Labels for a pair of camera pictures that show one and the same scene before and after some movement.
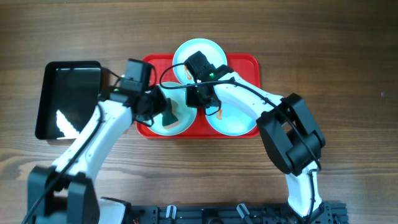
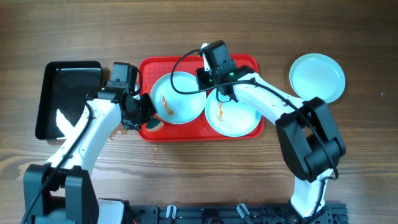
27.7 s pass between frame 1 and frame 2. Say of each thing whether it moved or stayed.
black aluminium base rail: stayed
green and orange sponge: moved
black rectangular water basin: stayed
